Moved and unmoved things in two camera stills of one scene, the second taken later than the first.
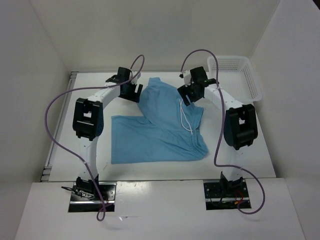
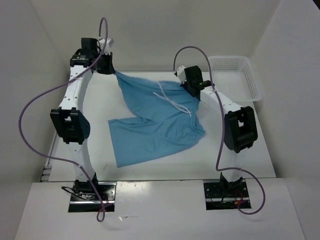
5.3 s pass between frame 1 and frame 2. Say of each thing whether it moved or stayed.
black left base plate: stayed
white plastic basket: stayed
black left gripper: moved
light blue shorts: moved
